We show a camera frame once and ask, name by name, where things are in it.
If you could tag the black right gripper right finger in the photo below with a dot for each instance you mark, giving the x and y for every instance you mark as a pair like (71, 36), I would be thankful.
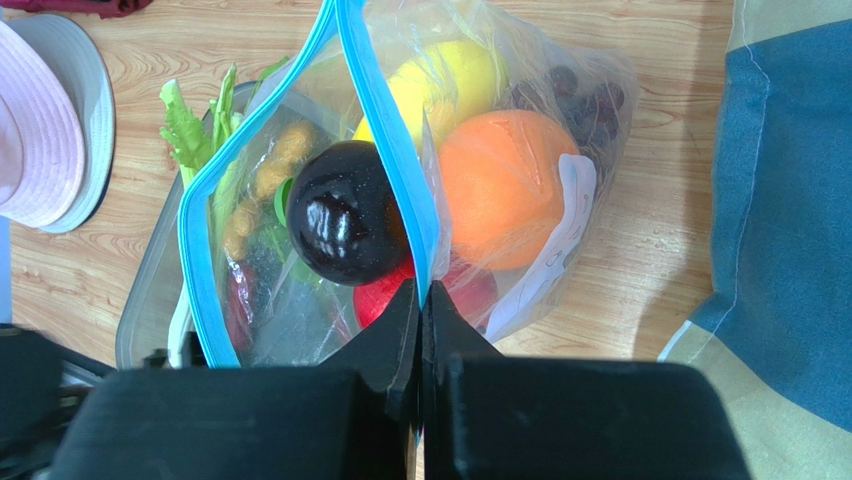
(491, 416)

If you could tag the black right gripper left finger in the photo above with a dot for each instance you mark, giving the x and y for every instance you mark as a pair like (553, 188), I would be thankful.
(350, 417)

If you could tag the dark purple plum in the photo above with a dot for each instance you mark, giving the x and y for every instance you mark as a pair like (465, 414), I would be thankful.
(343, 218)

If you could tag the orange fruit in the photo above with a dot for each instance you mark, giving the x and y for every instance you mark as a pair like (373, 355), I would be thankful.
(501, 182)

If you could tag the clear zip top bag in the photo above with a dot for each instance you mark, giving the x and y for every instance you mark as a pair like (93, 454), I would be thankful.
(338, 82)

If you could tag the ginger root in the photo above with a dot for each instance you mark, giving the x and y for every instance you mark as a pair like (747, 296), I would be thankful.
(286, 152)

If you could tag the purple grape bunch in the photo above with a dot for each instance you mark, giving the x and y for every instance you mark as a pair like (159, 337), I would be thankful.
(594, 117)

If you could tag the yellow lemon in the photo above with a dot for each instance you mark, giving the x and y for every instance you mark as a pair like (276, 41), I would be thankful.
(447, 84)

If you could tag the red chili pepper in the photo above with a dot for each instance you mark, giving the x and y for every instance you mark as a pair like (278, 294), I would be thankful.
(241, 296)

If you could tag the green grape bunch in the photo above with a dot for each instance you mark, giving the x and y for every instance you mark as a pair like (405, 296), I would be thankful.
(275, 237)

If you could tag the grey plastic tray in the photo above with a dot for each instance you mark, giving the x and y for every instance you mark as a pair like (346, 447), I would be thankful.
(157, 318)

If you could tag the blue beige plaid pillow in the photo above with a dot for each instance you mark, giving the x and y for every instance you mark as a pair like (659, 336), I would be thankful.
(774, 336)

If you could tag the celery stalk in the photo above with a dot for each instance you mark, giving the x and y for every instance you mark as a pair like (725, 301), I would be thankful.
(194, 144)

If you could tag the pink bucket hat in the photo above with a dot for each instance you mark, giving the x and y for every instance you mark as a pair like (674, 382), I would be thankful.
(42, 146)

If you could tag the grey round plate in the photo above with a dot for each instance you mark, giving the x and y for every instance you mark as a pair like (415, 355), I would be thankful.
(78, 64)

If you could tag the red folded cloth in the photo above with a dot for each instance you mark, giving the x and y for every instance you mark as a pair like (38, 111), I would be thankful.
(105, 9)

